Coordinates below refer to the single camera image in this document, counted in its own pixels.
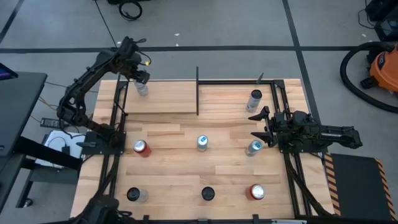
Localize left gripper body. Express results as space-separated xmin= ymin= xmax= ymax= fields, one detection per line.
xmin=126 ymin=63 xmax=151 ymax=83

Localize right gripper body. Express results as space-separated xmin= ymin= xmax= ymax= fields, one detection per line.
xmin=264 ymin=110 xmax=292 ymax=149

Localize Celsius can blue palm print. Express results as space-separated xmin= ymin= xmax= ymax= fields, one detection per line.
xmin=245 ymin=89 xmax=263 ymax=113

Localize white Celsius Arctic Vibe can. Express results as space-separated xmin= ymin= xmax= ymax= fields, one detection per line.
xmin=133 ymin=79 xmax=149 ymax=96

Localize blue silver Red Bull can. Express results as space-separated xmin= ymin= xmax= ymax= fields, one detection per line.
xmin=196 ymin=134 xmax=209 ymax=152
xmin=245 ymin=139 xmax=264 ymax=157

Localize red Coca-Cola can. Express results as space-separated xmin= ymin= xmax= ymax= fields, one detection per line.
xmin=244 ymin=184 xmax=266 ymax=201
xmin=132 ymin=139 xmax=152 ymax=158

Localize Celsius can orange print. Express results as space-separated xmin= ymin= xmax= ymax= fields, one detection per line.
xmin=126 ymin=187 xmax=149 ymax=203

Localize Celsius can pineapple print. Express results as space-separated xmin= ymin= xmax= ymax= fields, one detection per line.
xmin=201 ymin=186 xmax=216 ymax=202

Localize black mat hazard stripes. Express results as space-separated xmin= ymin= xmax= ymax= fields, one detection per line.
xmin=323 ymin=152 xmax=398 ymax=222

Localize small black power adapter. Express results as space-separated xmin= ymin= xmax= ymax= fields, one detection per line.
xmin=39 ymin=117 xmax=65 ymax=129

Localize black desk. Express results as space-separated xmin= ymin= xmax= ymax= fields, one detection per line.
xmin=0 ymin=70 xmax=84 ymax=215

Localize orange shop vacuum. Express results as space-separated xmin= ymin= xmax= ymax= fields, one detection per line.
xmin=360 ymin=43 xmax=398 ymax=93

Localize dark laptop screen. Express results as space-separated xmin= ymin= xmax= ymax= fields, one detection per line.
xmin=0 ymin=62 xmax=19 ymax=82

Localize black equipment case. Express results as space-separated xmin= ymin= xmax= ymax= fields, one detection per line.
xmin=357 ymin=0 xmax=398 ymax=43

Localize wooden shelf black metal frame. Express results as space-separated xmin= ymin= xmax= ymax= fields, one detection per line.
xmin=116 ymin=66 xmax=200 ymax=116

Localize black aluminium rig frame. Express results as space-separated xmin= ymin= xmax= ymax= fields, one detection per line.
xmin=71 ymin=72 xmax=343 ymax=224

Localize long black floor cable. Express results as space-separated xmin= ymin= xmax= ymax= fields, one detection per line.
xmin=94 ymin=0 xmax=118 ymax=48

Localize coiled black cable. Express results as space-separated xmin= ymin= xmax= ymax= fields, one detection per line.
xmin=118 ymin=0 xmax=144 ymax=22

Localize yellow floor cable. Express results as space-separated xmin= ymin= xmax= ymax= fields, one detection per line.
xmin=37 ymin=96 xmax=60 ymax=112

